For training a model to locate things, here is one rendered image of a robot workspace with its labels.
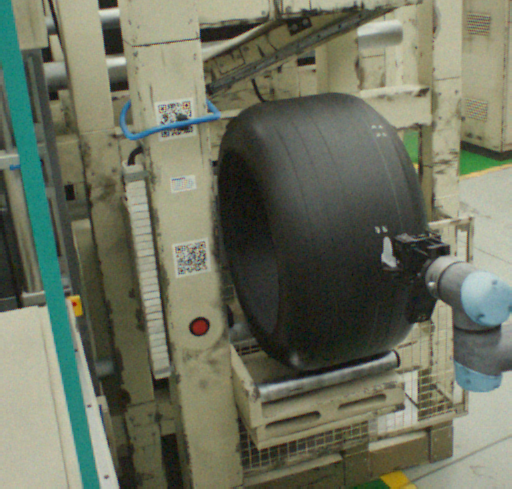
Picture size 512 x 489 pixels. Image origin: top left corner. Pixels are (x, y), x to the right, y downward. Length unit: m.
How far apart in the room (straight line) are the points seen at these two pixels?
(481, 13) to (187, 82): 4.82
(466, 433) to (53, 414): 2.25
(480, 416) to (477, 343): 2.00
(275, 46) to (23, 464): 1.28
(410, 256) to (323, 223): 0.19
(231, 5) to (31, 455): 1.11
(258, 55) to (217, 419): 0.87
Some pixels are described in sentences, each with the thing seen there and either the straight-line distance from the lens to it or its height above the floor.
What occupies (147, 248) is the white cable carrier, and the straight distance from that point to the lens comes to 1.61.
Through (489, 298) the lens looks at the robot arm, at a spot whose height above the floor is 1.31.
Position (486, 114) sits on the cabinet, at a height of 0.35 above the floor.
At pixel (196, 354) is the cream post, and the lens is 1.72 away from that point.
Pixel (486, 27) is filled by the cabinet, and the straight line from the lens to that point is 6.17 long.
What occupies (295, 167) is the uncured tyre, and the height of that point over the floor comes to 1.41.
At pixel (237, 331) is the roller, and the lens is 1.96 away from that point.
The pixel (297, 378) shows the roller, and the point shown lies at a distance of 1.75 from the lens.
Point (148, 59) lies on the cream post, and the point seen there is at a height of 1.63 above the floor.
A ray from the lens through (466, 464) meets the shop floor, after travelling 3.00.
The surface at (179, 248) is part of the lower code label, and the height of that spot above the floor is 1.25.
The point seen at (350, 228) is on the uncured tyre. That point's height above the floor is 1.30.
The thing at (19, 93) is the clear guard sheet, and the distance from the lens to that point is 0.74.
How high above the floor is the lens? 1.86
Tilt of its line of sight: 22 degrees down
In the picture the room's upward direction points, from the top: 5 degrees counter-clockwise
